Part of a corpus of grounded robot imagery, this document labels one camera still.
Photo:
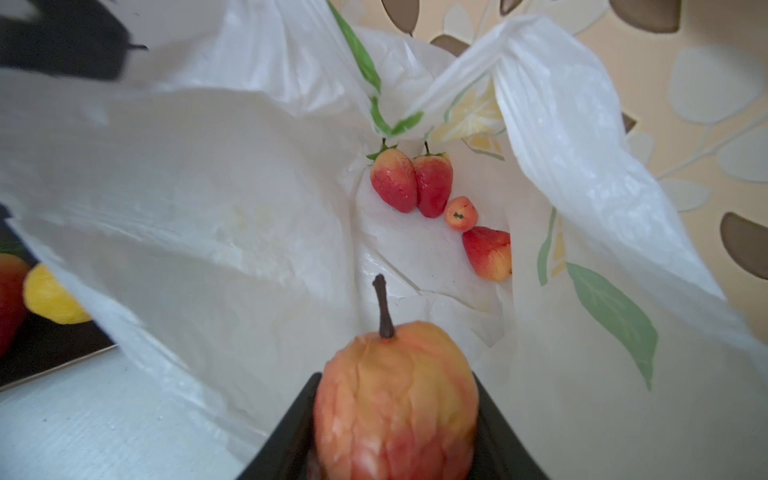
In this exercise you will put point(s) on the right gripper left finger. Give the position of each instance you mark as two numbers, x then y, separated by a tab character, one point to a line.
288	452

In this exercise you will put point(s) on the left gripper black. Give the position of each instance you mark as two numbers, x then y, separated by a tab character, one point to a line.
79	39

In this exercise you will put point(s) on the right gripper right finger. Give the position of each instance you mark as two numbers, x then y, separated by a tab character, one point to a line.
499	454

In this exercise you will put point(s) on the red yellow fake apple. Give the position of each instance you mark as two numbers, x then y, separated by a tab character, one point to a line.
398	403

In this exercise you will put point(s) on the white plastic bag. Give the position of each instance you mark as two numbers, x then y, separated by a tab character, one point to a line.
213	210

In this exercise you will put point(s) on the large red fake strawberry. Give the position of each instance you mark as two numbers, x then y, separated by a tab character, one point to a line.
13	310

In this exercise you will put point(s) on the yellow fake lemon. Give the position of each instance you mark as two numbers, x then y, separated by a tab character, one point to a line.
46	297

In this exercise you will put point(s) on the fake strawberry in bag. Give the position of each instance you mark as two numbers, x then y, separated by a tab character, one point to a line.
489	253
393	178
434	176

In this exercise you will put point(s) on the black square tray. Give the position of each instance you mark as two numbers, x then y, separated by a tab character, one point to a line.
41	345

